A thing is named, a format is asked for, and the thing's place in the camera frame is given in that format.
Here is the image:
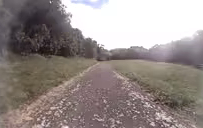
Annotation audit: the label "grass verge beside trees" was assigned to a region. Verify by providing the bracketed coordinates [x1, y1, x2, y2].
[0, 53, 99, 128]

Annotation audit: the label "grey asphalt path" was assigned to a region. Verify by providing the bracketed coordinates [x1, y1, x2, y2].
[0, 61, 198, 128]

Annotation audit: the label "distant row of trees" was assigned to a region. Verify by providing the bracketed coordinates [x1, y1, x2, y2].
[105, 27, 203, 66]

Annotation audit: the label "dense trees beside path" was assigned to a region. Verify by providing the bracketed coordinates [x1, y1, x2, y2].
[0, 0, 107, 62]

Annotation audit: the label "open grass field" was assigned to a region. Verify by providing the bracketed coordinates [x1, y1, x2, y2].
[108, 59, 203, 128]

